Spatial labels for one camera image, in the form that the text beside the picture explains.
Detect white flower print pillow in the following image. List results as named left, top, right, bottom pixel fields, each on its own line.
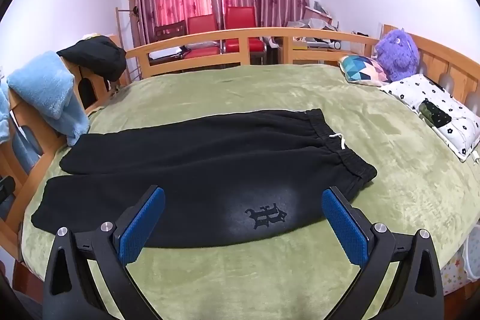
left=379, top=73, right=480, bottom=162

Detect green fleece blanket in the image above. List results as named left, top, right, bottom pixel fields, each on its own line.
left=20, top=63, right=480, bottom=320

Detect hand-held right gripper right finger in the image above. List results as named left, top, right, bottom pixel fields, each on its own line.
left=321, top=186, right=445, bottom=320

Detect dark green cloth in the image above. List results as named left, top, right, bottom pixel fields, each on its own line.
left=418, top=100, right=452, bottom=127

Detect red chair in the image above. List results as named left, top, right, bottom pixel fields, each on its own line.
left=225, top=6, right=265, bottom=54
left=187, top=14, right=222, bottom=56

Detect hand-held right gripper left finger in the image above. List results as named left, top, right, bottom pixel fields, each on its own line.
left=42, top=185, right=166, bottom=320

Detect wooden coat rack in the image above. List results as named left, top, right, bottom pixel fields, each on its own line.
left=115, top=0, right=145, bottom=81

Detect white plastic basket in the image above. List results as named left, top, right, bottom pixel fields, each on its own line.
left=463, top=238, right=480, bottom=283

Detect purple plush toy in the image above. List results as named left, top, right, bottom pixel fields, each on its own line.
left=375, top=28, right=420, bottom=82

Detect dark brown chair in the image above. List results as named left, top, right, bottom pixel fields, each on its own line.
left=154, top=20, right=188, bottom=43

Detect black garment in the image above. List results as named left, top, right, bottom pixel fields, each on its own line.
left=56, top=36, right=127, bottom=82

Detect pile of desk clutter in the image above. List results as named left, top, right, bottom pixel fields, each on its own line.
left=287, top=1, right=379, bottom=51

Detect light blue fleece towel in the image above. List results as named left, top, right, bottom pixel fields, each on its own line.
left=7, top=51, right=91, bottom=147

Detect black pants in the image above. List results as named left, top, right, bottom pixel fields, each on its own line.
left=31, top=108, right=377, bottom=249

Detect geometric print pillow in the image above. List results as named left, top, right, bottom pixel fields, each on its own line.
left=338, top=55, right=391, bottom=87

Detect wooden bed frame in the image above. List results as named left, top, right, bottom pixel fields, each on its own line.
left=0, top=24, right=480, bottom=261

